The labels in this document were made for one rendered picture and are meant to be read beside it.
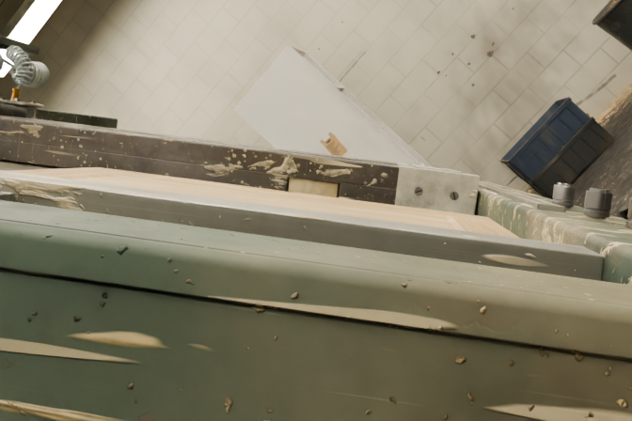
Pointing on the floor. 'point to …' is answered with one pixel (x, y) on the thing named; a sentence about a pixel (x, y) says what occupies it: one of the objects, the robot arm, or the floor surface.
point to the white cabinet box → (318, 114)
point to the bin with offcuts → (618, 16)
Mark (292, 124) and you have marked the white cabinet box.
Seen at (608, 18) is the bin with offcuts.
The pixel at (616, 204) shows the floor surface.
